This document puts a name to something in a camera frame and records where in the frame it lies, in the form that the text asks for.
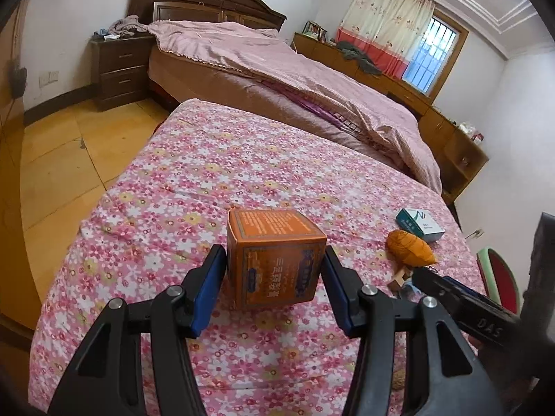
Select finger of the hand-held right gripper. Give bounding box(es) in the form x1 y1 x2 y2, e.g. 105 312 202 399
412 266 495 315

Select wooden wardrobe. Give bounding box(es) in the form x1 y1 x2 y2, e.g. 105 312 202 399
0 4 44 399

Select pile of clothes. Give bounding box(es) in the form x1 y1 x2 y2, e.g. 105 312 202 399
95 14 150 40

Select black charger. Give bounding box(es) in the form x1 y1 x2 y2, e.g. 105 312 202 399
9 63 27 98

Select barred window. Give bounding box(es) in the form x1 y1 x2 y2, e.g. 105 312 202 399
401 6 470 98

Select pink checked duvet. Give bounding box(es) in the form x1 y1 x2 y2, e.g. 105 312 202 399
145 19 443 193

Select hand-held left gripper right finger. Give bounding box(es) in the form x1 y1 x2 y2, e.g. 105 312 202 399
321 246 504 416

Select light wooden cabinet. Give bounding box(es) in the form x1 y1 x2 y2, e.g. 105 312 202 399
293 32 490 204

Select teal and white box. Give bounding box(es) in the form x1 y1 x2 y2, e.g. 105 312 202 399
395 207 446 243

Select row of books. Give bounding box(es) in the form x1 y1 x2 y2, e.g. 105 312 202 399
304 21 328 43

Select black charger cable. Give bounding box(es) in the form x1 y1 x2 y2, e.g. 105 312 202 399
0 95 18 139

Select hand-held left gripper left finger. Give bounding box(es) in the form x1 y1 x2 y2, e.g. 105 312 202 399
47 245 228 416

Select grey clothes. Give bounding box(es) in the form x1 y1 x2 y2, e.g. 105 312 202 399
336 40 382 74

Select dark wooden nightstand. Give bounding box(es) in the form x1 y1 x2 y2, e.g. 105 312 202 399
89 34 157 111

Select cream and red curtain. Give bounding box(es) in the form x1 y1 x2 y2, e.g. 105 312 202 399
337 0 435 81

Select pink floral blanket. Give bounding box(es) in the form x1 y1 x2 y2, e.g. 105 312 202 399
28 97 490 416

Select orange cardboard box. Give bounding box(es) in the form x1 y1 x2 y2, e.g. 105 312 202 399
227 209 328 311

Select small wooden toy piece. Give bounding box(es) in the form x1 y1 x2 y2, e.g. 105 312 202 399
392 267 417 299

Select dark wooden bed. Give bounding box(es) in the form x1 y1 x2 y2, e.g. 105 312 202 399
128 0 434 174

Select red bucket with green rim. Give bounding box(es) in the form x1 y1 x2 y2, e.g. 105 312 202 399
476 247 521 315

